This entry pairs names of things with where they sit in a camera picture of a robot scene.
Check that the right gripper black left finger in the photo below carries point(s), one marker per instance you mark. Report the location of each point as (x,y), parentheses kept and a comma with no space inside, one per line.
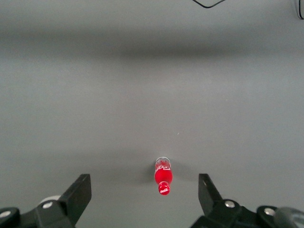
(76,197)

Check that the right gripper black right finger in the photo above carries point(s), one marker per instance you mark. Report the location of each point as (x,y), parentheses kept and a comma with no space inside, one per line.
(209,197)

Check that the red cola bottle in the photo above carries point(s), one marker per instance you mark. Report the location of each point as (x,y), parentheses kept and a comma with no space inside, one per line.
(163,177)

